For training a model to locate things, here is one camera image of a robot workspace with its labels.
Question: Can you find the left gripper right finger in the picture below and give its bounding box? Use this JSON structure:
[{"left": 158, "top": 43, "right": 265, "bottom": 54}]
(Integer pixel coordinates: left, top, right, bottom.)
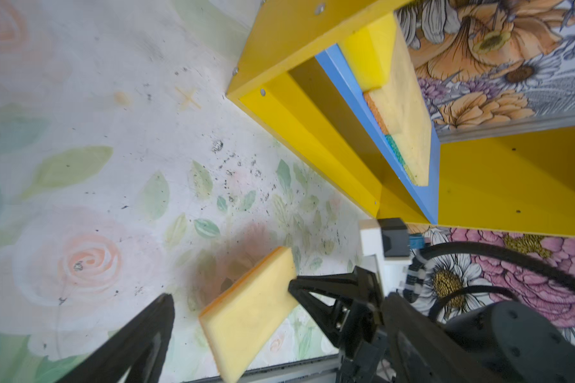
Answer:
[{"left": 382, "top": 293, "right": 501, "bottom": 382}]

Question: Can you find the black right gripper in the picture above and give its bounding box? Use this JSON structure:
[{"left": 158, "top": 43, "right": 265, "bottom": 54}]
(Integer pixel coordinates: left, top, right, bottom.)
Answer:
[{"left": 287, "top": 267, "right": 575, "bottom": 382}]

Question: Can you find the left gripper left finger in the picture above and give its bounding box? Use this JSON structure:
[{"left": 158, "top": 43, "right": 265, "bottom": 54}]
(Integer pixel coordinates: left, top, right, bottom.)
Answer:
[{"left": 59, "top": 294, "right": 175, "bottom": 382}]

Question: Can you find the tan yellow sponge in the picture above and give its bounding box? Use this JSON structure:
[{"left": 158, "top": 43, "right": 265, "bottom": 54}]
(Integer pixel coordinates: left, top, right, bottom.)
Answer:
[{"left": 199, "top": 247, "right": 297, "bottom": 382}]

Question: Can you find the bright yellow square sponge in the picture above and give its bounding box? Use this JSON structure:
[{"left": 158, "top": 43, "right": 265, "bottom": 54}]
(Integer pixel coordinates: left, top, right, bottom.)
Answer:
[{"left": 339, "top": 14, "right": 398, "bottom": 93}]

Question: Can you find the yellow shelf with coloured boards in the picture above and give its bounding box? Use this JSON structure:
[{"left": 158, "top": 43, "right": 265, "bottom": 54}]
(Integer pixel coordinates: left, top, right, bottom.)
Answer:
[{"left": 228, "top": 1, "right": 575, "bottom": 236}]

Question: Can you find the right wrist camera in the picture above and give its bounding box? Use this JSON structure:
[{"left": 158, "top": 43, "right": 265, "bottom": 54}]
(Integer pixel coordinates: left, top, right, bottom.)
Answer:
[{"left": 359, "top": 218, "right": 426, "bottom": 302}]

